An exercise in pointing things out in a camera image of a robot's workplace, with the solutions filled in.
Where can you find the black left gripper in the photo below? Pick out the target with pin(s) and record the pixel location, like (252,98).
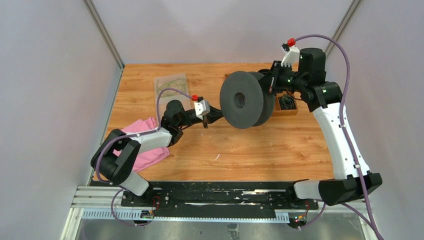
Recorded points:
(214,115)

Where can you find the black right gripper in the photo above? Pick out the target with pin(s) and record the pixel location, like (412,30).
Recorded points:
(269,82)

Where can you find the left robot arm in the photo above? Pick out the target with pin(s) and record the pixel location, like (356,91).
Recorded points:
(117,155)

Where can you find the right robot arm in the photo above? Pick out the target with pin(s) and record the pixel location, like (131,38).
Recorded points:
(303,71)

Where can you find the green blue rolled tie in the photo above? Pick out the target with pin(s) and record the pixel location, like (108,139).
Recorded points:
(287,102)

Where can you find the wooden compartment tray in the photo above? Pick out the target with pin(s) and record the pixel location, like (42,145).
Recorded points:
(286,111)

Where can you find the clear plastic box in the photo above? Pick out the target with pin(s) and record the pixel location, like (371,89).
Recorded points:
(176,81)

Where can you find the pink folded cloth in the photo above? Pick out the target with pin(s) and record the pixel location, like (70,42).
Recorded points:
(152,149)

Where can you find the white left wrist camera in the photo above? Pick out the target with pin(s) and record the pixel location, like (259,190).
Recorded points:
(201,106)

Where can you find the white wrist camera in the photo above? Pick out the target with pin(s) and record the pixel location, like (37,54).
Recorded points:
(292,53)
(201,106)

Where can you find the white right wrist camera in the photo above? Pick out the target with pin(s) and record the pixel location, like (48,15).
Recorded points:
(292,53)

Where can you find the aluminium frame post right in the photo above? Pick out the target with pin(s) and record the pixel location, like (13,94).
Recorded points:
(333,42)

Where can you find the aluminium frame post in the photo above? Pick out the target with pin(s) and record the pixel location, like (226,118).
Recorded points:
(97,20)
(333,42)

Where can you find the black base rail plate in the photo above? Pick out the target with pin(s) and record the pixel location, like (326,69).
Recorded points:
(216,201)

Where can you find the aluminium frame post left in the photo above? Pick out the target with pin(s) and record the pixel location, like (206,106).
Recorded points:
(97,20)

